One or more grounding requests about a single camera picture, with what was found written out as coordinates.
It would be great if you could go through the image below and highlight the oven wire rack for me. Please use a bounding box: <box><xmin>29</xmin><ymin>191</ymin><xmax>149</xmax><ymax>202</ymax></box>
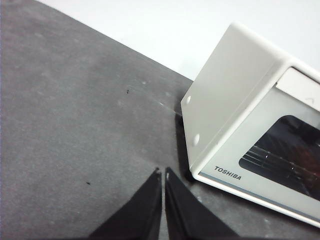
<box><xmin>242</xmin><ymin>143</ymin><xmax>320</xmax><ymax>198</ymax></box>

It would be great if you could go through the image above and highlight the glass oven door beige handle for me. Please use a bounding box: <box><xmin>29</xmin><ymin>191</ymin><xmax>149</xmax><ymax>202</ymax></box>
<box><xmin>198</xmin><ymin>66</ymin><xmax>320</xmax><ymax>223</ymax></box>

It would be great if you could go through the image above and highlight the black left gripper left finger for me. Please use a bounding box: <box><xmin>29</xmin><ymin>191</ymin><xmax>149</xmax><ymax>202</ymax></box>
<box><xmin>88</xmin><ymin>166</ymin><xmax>163</xmax><ymax>240</ymax></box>

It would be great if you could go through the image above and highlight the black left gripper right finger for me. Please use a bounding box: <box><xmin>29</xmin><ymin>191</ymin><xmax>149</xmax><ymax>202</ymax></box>
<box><xmin>164</xmin><ymin>166</ymin><xmax>239</xmax><ymax>240</ymax></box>

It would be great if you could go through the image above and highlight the white Toshiba toaster oven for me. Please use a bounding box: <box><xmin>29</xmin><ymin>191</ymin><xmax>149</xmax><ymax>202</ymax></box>
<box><xmin>180</xmin><ymin>21</ymin><xmax>320</xmax><ymax>230</ymax></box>

